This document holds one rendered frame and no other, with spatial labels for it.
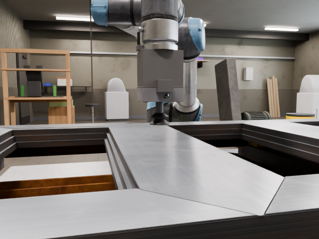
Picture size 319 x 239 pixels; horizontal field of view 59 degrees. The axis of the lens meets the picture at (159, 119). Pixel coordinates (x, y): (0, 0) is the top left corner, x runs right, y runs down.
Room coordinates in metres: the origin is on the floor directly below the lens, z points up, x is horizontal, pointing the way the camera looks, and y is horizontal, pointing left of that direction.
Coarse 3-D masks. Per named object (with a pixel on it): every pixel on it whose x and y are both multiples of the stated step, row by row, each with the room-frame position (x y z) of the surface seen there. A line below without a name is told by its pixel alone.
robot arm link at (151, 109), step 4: (148, 104) 1.35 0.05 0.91; (152, 104) 1.33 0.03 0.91; (164, 104) 1.32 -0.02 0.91; (168, 104) 1.33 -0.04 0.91; (172, 104) 1.33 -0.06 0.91; (148, 108) 1.34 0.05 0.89; (152, 108) 1.33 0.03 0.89; (164, 108) 1.32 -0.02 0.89; (168, 108) 1.32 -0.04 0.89; (172, 108) 1.31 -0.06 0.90; (148, 112) 1.34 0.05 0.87; (152, 112) 1.32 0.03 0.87; (164, 112) 1.31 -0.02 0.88; (168, 112) 1.31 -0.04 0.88; (148, 116) 1.34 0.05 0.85; (148, 120) 1.34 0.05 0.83; (152, 120) 1.32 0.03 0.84; (168, 120) 1.32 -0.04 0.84
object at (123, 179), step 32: (0, 128) 0.82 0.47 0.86; (64, 128) 0.82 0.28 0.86; (96, 128) 0.84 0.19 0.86; (192, 128) 0.91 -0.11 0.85; (224, 128) 0.93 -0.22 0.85; (256, 128) 0.87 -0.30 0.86; (0, 160) 0.63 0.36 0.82; (192, 224) 0.22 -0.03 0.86; (224, 224) 0.22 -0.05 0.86; (256, 224) 0.23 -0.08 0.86; (288, 224) 0.24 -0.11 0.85
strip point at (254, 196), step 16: (160, 192) 0.29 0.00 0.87; (176, 192) 0.29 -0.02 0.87; (192, 192) 0.29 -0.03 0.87; (208, 192) 0.29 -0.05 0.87; (224, 192) 0.29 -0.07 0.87; (240, 192) 0.29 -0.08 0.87; (256, 192) 0.29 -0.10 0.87; (272, 192) 0.29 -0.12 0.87; (240, 208) 0.25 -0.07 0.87; (256, 208) 0.25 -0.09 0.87
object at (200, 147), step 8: (184, 144) 0.56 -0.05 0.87; (192, 144) 0.56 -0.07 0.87; (200, 144) 0.56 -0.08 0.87; (208, 144) 0.56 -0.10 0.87; (128, 152) 0.48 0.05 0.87; (136, 152) 0.48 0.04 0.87; (144, 152) 0.48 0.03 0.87; (152, 152) 0.48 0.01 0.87; (160, 152) 0.48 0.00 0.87; (168, 152) 0.48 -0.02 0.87; (176, 152) 0.48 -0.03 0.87; (184, 152) 0.48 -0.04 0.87; (192, 152) 0.48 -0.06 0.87
